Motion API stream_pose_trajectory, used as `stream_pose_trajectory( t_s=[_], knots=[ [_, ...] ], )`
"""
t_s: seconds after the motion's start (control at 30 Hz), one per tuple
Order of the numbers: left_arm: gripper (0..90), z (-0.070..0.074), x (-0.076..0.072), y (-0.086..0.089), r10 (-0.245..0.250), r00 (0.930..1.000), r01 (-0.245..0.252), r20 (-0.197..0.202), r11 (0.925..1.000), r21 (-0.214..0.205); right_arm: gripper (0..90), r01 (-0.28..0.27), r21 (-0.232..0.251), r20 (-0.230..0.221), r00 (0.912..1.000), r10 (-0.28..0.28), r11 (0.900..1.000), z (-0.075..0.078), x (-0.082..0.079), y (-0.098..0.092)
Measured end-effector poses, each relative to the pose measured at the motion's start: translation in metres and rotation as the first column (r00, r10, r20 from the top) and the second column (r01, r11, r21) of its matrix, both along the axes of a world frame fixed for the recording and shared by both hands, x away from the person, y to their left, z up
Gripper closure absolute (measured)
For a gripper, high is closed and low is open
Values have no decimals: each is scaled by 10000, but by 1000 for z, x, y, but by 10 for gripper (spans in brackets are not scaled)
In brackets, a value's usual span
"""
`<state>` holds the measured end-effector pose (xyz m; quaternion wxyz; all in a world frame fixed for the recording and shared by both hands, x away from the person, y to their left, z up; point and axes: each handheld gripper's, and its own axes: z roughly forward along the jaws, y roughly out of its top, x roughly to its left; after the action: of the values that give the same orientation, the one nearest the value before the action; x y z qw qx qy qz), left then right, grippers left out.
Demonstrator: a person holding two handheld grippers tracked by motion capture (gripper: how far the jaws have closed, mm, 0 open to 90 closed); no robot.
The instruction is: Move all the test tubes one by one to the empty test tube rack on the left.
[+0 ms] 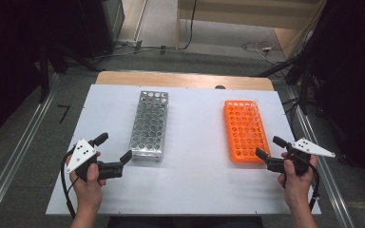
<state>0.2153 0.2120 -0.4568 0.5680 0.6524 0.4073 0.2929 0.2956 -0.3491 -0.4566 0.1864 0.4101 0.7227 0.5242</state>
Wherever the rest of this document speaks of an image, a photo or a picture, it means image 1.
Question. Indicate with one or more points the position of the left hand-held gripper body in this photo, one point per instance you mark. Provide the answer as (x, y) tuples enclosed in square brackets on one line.
[(80, 152)]

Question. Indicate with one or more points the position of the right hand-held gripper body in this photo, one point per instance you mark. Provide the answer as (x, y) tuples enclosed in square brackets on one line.
[(307, 147)]

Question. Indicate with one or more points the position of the orange plastic test tube rack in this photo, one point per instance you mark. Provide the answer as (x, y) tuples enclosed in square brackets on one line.
[(246, 133)]

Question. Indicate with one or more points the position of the silver metal test tube rack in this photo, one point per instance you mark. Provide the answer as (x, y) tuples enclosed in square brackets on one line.
[(149, 126)]

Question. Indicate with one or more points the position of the person's right hand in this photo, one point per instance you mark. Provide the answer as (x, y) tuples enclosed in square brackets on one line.
[(297, 190)]

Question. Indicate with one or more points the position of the person's left hand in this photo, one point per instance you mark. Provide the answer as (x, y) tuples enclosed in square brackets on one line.
[(88, 193)]

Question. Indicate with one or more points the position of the black tripod stand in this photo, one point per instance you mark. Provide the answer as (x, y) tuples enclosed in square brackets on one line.
[(304, 85), (44, 72)]

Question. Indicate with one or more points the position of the white table board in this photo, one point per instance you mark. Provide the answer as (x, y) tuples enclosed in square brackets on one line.
[(196, 133)]

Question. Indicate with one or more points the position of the black curtain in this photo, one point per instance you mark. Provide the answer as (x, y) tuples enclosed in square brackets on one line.
[(355, 63), (6, 47)]

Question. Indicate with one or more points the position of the wooden table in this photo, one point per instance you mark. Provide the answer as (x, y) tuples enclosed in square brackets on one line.
[(177, 79)]

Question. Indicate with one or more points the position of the grey power strip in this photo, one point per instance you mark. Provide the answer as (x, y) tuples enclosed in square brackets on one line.
[(130, 42)]

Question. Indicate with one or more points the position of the grey cabinet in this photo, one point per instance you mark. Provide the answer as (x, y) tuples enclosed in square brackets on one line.
[(114, 15)]

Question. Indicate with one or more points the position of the aluminium floor rail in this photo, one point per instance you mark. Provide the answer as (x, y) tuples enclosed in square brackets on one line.
[(15, 155), (329, 190)]

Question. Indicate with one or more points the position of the light wooden frame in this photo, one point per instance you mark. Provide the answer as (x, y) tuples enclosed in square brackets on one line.
[(234, 19)]

